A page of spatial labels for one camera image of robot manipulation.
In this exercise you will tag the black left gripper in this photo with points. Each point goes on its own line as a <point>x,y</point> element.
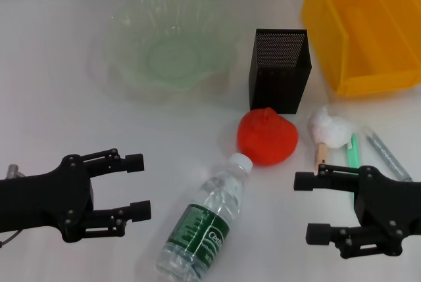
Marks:
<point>42,203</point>

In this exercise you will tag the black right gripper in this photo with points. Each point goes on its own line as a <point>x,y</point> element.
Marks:
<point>388,209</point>

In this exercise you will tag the small beige wooden block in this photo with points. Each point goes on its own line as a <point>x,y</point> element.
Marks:
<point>320,155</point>

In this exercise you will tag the green pen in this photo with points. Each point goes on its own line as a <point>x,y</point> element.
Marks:
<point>353,150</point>

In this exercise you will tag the white paper ball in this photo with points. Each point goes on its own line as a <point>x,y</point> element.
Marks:
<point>330,131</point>

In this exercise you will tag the clear water bottle green label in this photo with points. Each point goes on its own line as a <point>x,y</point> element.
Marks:
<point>207,223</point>

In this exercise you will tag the red-orange toy orange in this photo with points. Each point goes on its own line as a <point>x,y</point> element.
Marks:
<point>268,137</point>

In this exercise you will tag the grey marker pen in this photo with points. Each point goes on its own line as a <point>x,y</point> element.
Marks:
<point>385,154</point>

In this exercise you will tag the black mesh pen holder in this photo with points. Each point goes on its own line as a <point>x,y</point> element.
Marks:
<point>276,91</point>

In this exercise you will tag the pale green glass fruit plate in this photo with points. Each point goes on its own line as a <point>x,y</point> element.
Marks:
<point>171,32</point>

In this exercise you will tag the silver metal connector stub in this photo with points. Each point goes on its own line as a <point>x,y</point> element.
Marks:
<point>14,171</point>

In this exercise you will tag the yellow plastic bin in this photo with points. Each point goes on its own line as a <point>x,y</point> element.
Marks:
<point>378,15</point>

